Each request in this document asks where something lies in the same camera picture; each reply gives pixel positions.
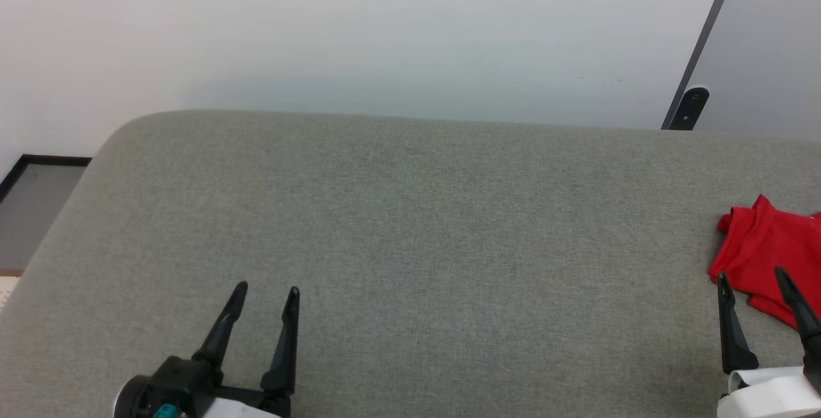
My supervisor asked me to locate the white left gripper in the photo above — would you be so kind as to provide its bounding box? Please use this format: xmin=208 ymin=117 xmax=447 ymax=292
xmin=192 ymin=281 xmax=300 ymax=418

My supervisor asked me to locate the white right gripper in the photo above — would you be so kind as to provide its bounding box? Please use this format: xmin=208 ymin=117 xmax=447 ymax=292
xmin=716 ymin=267 xmax=821 ymax=418

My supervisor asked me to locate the red and white basketball jersey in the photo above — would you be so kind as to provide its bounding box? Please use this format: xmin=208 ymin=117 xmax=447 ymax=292
xmin=709 ymin=194 xmax=821 ymax=330

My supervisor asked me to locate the black-framed grey panel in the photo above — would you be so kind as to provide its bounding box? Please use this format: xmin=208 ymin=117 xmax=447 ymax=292
xmin=0 ymin=154 xmax=92 ymax=272

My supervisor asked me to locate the black rounded door bracket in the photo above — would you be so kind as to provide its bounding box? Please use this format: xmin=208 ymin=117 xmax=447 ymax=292
xmin=667 ymin=87 xmax=711 ymax=131

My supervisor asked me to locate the dark door frame strip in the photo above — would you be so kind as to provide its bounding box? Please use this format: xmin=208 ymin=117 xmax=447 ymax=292
xmin=661 ymin=0 xmax=745 ymax=130

